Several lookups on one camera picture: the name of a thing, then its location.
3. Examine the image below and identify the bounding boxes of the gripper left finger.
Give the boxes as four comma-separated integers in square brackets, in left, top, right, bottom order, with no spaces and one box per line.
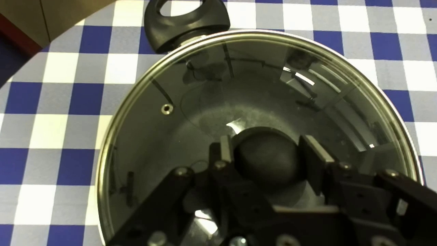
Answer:
[109,134,274,246]

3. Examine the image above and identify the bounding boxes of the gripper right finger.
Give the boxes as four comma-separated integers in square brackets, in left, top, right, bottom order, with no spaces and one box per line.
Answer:
[299,134,437,246]

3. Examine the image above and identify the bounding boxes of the glass lid with black knob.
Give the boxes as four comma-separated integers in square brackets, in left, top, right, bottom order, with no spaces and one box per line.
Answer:
[96,29,425,246]

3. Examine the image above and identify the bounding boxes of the black pot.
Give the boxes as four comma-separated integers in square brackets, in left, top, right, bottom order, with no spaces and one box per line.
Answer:
[96,0,426,246]

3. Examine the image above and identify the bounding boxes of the blue white checked tablecloth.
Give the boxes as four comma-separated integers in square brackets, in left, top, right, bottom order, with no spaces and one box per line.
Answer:
[0,0,437,246]

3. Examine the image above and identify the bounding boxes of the beige cabinet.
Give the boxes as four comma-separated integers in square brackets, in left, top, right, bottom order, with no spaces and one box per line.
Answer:
[0,0,116,58]

